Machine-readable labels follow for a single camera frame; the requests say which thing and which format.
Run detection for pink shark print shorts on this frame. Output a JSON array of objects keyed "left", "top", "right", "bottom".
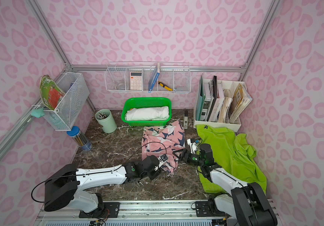
[{"left": 141, "top": 121, "right": 185, "bottom": 175}]

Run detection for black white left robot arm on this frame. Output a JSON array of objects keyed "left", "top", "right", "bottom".
[{"left": 44, "top": 154, "right": 168, "bottom": 214}]

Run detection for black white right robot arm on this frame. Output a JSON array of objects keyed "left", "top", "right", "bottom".
[{"left": 173, "top": 144, "right": 278, "bottom": 226}]

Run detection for lime green garment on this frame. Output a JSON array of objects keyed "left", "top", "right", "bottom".
[{"left": 197, "top": 125, "right": 267, "bottom": 192}]

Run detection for black remote control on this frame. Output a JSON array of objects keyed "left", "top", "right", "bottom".
[{"left": 183, "top": 109, "right": 188, "bottom": 130}]

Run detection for white rolled cloth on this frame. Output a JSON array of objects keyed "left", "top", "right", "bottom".
[{"left": 124, "top": 106, "right": 170, "bottom": 121}]

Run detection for white file organizer rack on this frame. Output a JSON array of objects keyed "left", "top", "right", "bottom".
[{"left": 193, "top": 78, "right": 247, "bottom": 132}]

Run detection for dark green folder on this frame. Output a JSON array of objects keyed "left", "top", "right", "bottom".
[{"left": 195, "top": 76, "right": 205, "bottom": 121}]

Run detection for green plastic basket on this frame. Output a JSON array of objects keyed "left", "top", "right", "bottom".
[{"left": 121, "top": 97, "right": 172, "bottom": 126}]

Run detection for mint green cup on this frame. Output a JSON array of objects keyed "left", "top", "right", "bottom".
[{"left": 95, "top": 109, "right": 117, "bottom": 133}]

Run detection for brown paper envelopes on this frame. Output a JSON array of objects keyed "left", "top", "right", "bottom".
[{"left": 229, "top": 83, "right": 253, "bottom": 123}]

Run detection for yellow utility knife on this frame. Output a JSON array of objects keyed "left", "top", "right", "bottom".
[{"left": 158, "top": 82, "right": 173, "bottom": 91}]

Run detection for blue lid pencil jar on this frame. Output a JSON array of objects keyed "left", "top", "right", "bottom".
[{"left": 66, "top": 126, "right": 92, "bottom": 151}]

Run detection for small glass dish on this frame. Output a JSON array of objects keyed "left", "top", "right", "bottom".
[{"left": 115, "top": 82, "right": 126, "bottom": 90}]

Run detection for pink calculator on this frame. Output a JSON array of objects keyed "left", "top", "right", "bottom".
[{"left": 130, "top": 72, "right": 143, "bottom": 90}]

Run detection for blue book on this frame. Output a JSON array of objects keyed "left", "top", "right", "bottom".
[{"left": 148, "top": 63, "right": 160, "bottom": 91}]

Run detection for green red paper packet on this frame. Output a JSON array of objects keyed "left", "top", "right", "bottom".
[{"left": 39, "top": 75, "right": 65, "bottom": 110}]

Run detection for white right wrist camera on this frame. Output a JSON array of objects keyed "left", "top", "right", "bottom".
[{"left": 187, "top": 138, "right": 200, "bottom": 154}]

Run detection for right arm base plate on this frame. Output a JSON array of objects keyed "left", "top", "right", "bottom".
[{"left": 193, "top": 199, "right": 223, "bottom": 217}]

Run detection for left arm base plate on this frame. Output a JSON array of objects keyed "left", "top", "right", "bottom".
[{"left": 79, "top": 202, "right": 121, "bottom": 219}]

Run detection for clear wire wall shelf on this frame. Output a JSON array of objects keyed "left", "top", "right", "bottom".
[{"left": 104, "top": 62, "right": 192, "bottom": 93}]

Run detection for white mesh wall basket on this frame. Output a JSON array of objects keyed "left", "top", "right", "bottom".
[{"left": 43, "top": 72, "right": 89, "bottom": 131}]

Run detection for mint green wall hook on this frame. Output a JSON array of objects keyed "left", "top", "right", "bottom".
[{"left": 31, "top": 108, "right": 45, "bottom": 118}]

